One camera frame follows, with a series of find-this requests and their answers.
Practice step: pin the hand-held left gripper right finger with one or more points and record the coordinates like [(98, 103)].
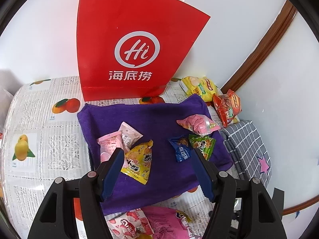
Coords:
[(204, 176)]

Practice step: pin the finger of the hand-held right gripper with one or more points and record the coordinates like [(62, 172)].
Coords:
[(278, 198)]

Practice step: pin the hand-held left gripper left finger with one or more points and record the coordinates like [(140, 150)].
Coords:
[(113, 176)]

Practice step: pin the yellow triangular snack packet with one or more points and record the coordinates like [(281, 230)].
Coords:
[(139, 161)]

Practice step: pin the plain pink snack packet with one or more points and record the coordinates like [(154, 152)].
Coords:
[(107, 145)]

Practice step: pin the blue snack packet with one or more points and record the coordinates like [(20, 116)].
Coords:
[(180, 151)]

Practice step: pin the purple towel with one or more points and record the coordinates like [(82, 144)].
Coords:
[(162, 179)]

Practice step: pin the pale pink snack packet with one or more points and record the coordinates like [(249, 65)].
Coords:
[(129, 135)]

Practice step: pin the pink packet yellow label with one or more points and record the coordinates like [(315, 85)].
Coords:
[(197, 124)]

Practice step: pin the red white snack packet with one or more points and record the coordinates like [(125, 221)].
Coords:
[(129, 225)]

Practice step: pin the grey checked cloth pink star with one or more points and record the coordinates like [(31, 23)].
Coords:
[(249, 142)]

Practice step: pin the large pink snack bag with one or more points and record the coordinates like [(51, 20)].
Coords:
[(164, 221)]

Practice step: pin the yellow green snack packet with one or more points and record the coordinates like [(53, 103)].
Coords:
[(143, 236)]

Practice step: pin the orange red snack bag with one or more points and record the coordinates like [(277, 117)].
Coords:
[(226, 104)]

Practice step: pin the fruit print tablecloth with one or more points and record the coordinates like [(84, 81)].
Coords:
[(49, 119)]

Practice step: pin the yellow snack bag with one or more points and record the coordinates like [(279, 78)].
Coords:
[(201, 88)]

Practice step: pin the red paper bag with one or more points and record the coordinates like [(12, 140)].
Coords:
[(112, 17)]

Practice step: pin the brown wooden door frame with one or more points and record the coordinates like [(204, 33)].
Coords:
[(261, 47)]

